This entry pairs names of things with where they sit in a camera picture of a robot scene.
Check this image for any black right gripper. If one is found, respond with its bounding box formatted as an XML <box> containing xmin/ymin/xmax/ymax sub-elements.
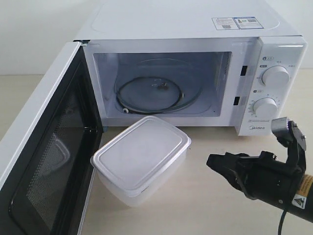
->
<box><xmin>206</xmin><ymin>151</ymin><xmax>306</xmax><ymax>200</ymax></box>

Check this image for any white plastic food container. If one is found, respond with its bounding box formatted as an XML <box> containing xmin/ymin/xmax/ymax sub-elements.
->
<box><xmin>90</xmin><ymin>116</ymin><xmax>191</xmax><ymax>207</ymax></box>

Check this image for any white microwave door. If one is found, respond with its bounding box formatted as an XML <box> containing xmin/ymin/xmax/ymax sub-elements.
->
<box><xmin>0</xmin><ymin>40</ymin><xmax>103</xmax><ymax>235</ymax></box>

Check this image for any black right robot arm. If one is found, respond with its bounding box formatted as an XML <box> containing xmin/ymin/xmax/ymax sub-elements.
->
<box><xmin>206</xmin><ymin>151</ymin><xmax>313</xmax><ymax>222</ymax></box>

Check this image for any glass microwave turntable plate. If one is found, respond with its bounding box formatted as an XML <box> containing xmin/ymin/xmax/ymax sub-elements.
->
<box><xmin>114</xmin><ymin>58</ymin><xmax>203</xmax><ymax>114</ymax></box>

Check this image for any white Midea microwave oven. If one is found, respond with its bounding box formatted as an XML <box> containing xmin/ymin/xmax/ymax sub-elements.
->
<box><xmin>74</xmin><ymin>0</ymin><xmax>307</xmax><ymax>136</ymax></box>

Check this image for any printed paper instruction sheet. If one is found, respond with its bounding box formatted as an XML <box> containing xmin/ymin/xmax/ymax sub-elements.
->
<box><xmin>212</xmin><ymin>17</ymin><xmax>264</xmax><ymax>30</ymax></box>

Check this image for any lower white timer knob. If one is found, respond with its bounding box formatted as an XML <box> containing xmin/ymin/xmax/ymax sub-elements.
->
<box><xmin>252</xmin><ymin>97</ymin><xmax>278</xmax><ymax>118</ymax></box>

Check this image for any upper white control knob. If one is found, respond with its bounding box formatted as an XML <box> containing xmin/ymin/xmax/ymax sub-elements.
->
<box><xmin>262</xmin><ymin>66</ymin><xmax>290</xmax><ymax>88</ymax></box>

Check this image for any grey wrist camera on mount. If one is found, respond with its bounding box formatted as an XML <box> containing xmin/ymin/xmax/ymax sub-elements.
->
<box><xmin>270</xmin><ymin>117</ymin><xmax>307</xmax><ymax>169</ymax></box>

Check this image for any black camera cable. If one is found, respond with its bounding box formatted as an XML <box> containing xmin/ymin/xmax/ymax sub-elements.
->
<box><xmin>277</xmin><ymin>209</ymin><xmax>287</xmax><ymax>235</ymax></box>

